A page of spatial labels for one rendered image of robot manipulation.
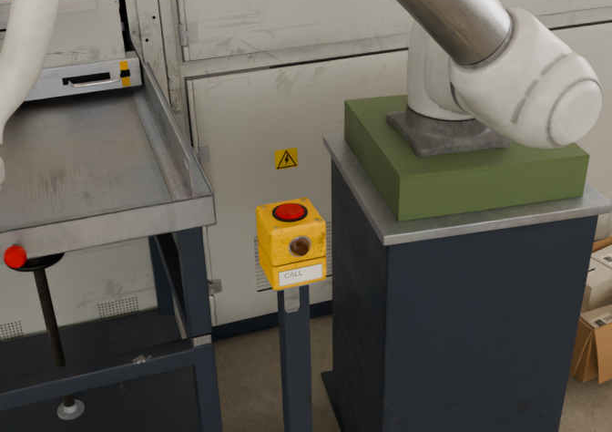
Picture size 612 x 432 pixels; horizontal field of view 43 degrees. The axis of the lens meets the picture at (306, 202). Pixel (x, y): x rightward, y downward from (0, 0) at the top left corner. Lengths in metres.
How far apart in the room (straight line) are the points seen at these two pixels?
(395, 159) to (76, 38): 0.69
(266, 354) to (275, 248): 1.20
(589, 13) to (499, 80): 1.21
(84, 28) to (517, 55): 0.88
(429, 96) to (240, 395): 1.06
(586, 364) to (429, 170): 1.00
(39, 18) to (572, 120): 0.74
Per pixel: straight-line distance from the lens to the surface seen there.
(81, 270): 2.10
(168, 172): 1.34
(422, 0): 1.07
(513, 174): 1.40
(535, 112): 1.17
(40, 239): 1.26
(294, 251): 1.06
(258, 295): 2.23
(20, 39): 1.06
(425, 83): 1.38
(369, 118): 1.53
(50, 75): 1.66
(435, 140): 1.40
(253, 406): 2.09
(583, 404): 2.18
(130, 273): 2.12
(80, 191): 1.32
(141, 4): 1.84
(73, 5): 1.60
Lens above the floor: 1.45
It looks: 29 degrees down
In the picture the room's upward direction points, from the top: 2 degrees counter-clockwise
